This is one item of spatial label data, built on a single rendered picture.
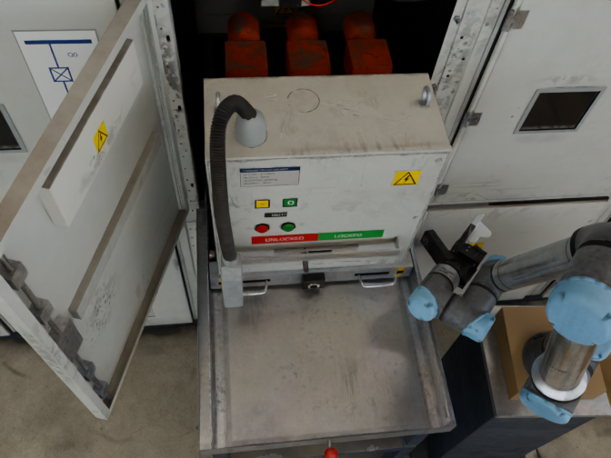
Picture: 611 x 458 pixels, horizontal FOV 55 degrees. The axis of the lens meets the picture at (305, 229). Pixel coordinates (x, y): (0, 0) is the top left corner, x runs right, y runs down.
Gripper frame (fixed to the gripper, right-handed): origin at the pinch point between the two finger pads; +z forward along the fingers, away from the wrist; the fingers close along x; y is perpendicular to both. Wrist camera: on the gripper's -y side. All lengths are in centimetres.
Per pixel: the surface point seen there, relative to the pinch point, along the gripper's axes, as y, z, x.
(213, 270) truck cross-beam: -47, -53, -13
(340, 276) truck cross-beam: -21.0, -30.5, -11.8
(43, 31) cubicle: -80, -70, 44
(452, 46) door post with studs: -22, -9, 49
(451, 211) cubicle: -10.4, 17.2, -10.9
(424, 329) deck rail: 4.5, -27.5, -13.8
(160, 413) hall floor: -63, -55, -108
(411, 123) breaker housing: -18, -29, 40
